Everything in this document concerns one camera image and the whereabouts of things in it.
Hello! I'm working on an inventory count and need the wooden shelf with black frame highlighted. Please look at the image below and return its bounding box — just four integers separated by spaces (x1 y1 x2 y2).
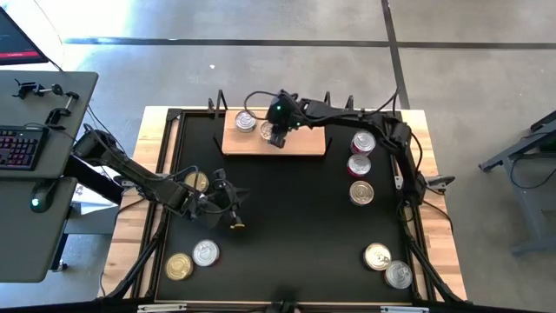
207 89 355 157

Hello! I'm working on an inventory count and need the silver bracket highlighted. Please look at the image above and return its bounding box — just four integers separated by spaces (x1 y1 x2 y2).
380 305 430 313
136 303 188 313

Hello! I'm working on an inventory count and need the white grey box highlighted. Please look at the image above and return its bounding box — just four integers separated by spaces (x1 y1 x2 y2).
63 182 125 236

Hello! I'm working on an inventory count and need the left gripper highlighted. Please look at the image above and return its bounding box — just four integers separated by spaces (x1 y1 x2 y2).
195 180 252 230

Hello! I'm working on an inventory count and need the grey desk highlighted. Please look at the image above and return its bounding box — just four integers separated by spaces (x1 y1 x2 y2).
0 176 79 283
0 70 100 180

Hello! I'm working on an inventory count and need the black table mat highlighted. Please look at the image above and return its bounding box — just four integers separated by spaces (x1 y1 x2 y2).
155 110 414 303

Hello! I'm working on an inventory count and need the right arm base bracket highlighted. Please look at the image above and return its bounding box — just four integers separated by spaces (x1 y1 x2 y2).
427 173 456 191

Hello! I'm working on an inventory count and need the dark grey desk frame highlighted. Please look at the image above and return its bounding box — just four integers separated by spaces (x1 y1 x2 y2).
479 110 556 257

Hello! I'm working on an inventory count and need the backlit black keyboard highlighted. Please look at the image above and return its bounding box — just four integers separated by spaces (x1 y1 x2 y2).
0 124 50 171

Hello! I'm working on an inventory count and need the black computer mouse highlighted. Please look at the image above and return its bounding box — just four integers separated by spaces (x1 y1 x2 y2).
29 179 56 214

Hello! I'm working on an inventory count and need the black desk beam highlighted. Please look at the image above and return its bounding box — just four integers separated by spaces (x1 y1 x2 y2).
63 154 125 205

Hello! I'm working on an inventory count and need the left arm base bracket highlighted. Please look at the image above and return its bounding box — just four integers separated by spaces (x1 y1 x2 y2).
111 173 140 189

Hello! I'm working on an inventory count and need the blue label seafood can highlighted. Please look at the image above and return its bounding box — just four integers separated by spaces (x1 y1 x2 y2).
362 242 393 272
183 170 210 193
348 180 375 207

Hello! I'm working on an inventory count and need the black computer monitor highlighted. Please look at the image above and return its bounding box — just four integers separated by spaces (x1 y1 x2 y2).
0 6 50 66

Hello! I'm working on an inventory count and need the gold lid seafood can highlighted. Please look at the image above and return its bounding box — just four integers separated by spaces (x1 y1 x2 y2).
163 252 195 282

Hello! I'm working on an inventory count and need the black desk clamp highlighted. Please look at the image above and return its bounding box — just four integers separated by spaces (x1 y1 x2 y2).
43 90 81 130
11 77 64 100

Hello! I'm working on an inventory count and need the red label seafood can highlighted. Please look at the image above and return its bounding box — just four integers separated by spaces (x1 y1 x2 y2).
346 153 373 178
383 259 414 290
191 238 221 268
350 130 377 157

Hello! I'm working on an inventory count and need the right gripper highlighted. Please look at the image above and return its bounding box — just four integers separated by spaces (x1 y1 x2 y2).
265 90 301 150

